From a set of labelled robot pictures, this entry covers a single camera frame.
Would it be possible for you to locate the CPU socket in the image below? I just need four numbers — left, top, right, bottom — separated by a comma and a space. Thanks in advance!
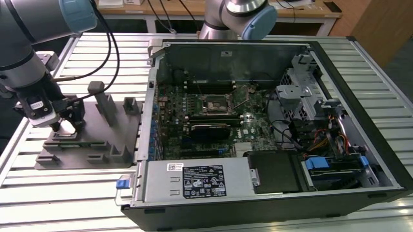
201, 93, 239, 116

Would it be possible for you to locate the grey parts rack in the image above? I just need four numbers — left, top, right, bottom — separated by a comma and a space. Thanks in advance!
34, 81, 146, 171

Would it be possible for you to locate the silver power supply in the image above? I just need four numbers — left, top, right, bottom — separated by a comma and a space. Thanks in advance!
137, 158, 257, 203

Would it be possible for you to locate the white paper box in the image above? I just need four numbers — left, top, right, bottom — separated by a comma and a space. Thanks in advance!
98, 0, 125, 8

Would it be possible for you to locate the black expansion slot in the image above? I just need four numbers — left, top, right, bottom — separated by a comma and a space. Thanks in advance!
180, 149, 221, 157

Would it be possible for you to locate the black graphics card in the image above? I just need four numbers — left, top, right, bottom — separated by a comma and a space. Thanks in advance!
189, 123, 233, 144

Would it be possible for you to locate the green RAM stick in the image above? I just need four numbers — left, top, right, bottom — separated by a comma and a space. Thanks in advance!
189, 116, 244, 127

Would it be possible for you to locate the silver chipset heatsink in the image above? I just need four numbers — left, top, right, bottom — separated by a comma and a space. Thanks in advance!
235, 142, 256, 153

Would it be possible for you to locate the green motherboard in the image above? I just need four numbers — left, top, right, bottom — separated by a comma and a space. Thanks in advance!
154, 81, 283, 161

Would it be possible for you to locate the black PC case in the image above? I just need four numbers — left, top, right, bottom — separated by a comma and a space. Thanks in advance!
114, 36, 413, 231

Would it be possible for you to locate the silver metal drive cage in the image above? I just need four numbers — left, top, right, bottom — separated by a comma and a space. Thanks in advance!
275, 54, 329, 121

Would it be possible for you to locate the grey curved metal bar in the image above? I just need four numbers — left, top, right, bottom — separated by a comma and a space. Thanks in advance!
335, 106, 368, 158

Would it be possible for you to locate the wooden desk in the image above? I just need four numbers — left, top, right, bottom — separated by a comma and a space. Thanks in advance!
97, 0, 344, 37

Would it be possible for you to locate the silver disk bay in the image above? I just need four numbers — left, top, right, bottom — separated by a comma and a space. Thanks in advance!
300, 154, 404, 194

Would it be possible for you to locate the wooden cabinet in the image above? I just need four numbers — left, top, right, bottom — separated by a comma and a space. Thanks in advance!
329, 0, 413, 71

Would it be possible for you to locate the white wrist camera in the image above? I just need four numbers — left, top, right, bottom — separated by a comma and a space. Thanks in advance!
26, 95, 62, 128

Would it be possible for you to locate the black cable with brass plug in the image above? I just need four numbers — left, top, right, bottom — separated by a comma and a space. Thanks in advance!
51, 0, 114, 82

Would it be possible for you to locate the black camera cable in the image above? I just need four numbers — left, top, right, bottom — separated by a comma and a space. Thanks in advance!
59, 29, 122, 106

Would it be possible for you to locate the yellow wire bundle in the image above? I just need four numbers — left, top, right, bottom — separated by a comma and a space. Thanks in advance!
305, 141, 329, 153

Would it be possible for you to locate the red wire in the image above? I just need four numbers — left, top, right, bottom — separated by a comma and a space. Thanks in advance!
315, 129, 333, 143

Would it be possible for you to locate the orange flat cable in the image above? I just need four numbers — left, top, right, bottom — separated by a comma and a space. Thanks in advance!
341, 134, 353, 152

